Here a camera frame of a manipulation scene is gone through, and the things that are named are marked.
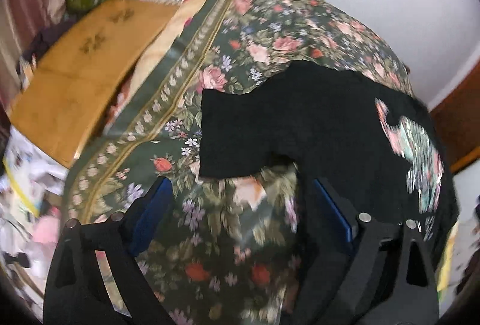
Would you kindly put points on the wooden folding lap table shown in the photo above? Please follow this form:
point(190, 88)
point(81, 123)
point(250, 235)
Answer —
point(79, 75)

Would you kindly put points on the brown wooden door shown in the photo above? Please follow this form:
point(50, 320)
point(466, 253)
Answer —
point(457, 121)

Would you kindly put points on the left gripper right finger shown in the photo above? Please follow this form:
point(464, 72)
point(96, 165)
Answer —
point(390, 279)

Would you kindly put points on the printed papers pile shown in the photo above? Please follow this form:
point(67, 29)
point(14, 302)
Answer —
point(32, 185)

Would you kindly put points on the black elephant print t-shirt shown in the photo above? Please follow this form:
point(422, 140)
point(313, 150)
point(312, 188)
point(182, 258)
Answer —
point(376, 147)

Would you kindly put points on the floral green bedspread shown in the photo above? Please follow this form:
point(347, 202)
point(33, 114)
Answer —
point(274, 167)

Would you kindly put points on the pink striped curtain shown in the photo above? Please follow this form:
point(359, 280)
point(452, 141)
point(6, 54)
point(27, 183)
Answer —
point(21, 20)

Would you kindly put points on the striped beige blanket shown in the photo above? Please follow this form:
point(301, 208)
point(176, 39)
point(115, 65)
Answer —
point(185, 11)

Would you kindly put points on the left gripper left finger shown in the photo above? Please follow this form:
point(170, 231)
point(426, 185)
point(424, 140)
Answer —
point(75, 291)

